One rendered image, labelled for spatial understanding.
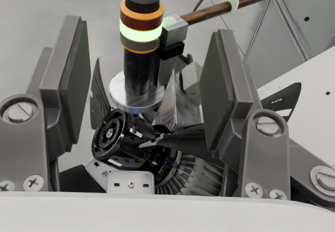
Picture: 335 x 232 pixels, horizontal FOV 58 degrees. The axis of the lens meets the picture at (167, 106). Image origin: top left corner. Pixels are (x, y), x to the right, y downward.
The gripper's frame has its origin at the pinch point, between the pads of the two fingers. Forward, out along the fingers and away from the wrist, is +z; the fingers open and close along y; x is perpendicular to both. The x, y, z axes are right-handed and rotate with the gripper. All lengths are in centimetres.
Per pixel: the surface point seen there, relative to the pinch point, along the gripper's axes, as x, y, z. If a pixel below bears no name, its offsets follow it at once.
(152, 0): -6.5, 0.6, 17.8
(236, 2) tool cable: -10.2, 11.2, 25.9
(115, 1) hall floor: -164, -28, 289
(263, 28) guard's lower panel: -85, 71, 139
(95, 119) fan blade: -65, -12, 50
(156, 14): -8.0, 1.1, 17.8
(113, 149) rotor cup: -40.7, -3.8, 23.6
